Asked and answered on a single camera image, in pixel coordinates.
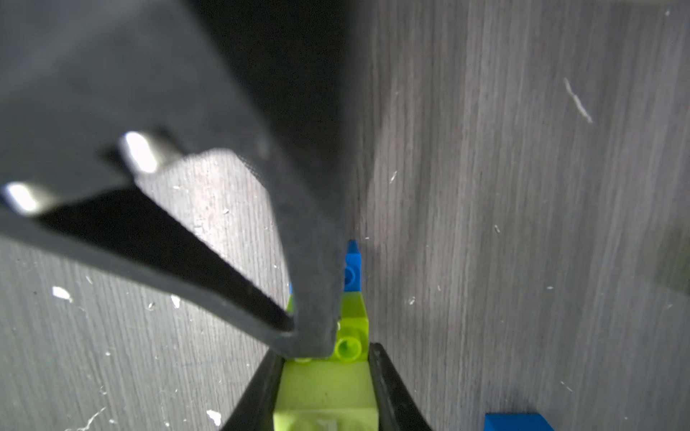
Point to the blue small lego brick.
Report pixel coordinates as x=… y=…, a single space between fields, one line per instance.
x=351 y=281

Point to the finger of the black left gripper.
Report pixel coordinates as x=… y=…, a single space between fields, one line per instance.
x=301 y=66
x=125 y=233

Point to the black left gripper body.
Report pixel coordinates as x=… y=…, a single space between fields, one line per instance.
x=78 y=75

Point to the light lime lego brick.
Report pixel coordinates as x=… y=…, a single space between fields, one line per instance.
x=326 y=396

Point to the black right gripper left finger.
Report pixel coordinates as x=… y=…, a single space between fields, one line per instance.
x=254 y=411

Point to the blue long lego brick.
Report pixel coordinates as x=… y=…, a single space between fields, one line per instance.
x=515 y=422

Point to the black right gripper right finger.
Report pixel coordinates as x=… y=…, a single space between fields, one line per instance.
x=397 y=409

